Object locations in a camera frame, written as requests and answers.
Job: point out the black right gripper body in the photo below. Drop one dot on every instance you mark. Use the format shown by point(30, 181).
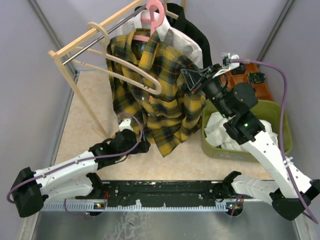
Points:
point(199, 88)

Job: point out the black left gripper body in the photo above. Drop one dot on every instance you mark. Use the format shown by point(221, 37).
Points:
point(142, 148)

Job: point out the yellow black plaid shirt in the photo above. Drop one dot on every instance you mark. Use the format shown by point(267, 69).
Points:
point(168, 118)

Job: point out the beige wooden hanger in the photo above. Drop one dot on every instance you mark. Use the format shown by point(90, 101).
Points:
point(123, 63)

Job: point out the pink plastic hanger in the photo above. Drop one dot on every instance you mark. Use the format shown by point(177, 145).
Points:
point(152, 5)

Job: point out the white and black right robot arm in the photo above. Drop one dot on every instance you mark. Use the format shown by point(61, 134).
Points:
point(291, 192)

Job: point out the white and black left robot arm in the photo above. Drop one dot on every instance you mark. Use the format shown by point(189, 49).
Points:
point(75, 178)

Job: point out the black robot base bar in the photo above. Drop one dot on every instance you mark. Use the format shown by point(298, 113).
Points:
point(156, 194)

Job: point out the white collared shirt on rack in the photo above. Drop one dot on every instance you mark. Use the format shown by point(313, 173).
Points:
point(167, 34)

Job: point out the beige hanger under black garment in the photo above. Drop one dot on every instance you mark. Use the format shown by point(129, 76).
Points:
point(169, 13)

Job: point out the pink hanger on rack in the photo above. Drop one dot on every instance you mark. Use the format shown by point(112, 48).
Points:
point(149, 16)

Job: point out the dark rolled sock top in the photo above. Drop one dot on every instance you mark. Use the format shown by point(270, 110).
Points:
point(239, 70)

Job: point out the black garment on rack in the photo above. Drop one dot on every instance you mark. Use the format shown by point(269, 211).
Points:
point(188, 28)

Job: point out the orange compartment tray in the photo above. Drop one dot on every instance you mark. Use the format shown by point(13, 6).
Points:
point(261, 90)

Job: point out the green patterned rolled sock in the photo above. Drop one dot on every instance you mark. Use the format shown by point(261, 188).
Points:
point(256, 77)

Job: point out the green plastic laundry basket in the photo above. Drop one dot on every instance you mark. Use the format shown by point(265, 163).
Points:
point(264, 110)

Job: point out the wooden clothes rack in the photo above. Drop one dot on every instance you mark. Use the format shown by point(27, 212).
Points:
point(71, 51)

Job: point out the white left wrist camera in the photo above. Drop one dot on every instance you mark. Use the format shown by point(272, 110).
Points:
point(126, 124)

